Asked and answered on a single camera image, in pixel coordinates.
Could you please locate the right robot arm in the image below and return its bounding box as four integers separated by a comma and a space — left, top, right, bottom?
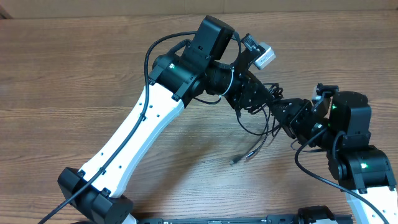
271, 90, 397, 223

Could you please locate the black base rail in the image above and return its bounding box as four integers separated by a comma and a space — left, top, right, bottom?
137, 205, 354, 224

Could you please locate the black cable bundle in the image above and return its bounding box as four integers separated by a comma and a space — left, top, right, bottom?
229, 82, 285, 166

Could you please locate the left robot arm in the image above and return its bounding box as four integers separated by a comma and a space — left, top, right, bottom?
58, 16, 275, 223

